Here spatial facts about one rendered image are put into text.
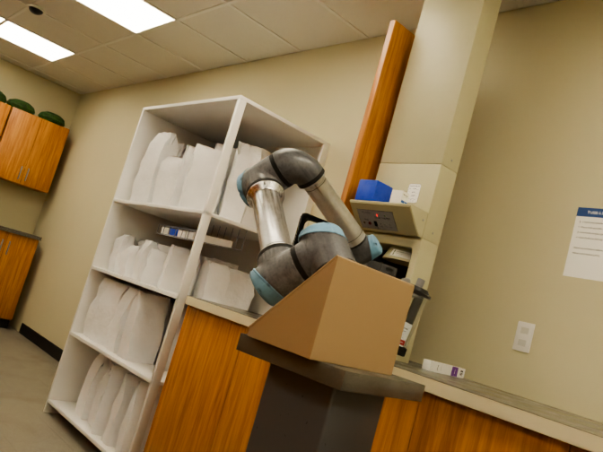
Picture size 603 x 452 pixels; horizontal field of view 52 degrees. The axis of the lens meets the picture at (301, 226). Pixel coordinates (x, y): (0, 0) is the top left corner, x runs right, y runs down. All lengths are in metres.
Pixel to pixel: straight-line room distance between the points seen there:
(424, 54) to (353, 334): 1.66
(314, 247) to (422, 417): 0.67
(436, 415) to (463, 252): 1.07
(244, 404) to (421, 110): 1.38
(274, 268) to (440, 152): 1.12
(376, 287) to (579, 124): 1.57
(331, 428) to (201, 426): 1.37
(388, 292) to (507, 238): 1.34
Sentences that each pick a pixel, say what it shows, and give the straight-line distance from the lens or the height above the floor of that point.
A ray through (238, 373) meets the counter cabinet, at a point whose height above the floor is 0.71.
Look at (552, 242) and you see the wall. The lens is 2.60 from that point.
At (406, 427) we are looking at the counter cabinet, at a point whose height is 0.78.
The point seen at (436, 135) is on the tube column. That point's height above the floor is 1.83.
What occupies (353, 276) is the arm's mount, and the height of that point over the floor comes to 1.13.
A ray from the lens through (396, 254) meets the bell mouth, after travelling 2.46.
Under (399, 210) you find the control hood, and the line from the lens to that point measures 2.35.
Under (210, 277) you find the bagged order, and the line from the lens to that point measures 3.30.
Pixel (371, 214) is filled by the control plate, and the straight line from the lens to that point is 2.47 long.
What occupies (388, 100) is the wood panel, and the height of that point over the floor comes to 2.00.
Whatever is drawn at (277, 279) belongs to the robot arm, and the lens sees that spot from 1.53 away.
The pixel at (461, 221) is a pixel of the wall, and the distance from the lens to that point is 2.84.
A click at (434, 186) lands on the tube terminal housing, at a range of 2.42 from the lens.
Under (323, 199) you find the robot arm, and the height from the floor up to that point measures 1.37.
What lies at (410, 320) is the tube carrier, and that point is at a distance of 2.13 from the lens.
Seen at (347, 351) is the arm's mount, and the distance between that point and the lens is 1.35.
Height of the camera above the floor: 1.04
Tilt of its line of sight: 7 degrees up
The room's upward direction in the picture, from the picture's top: 16 degrees clockwise
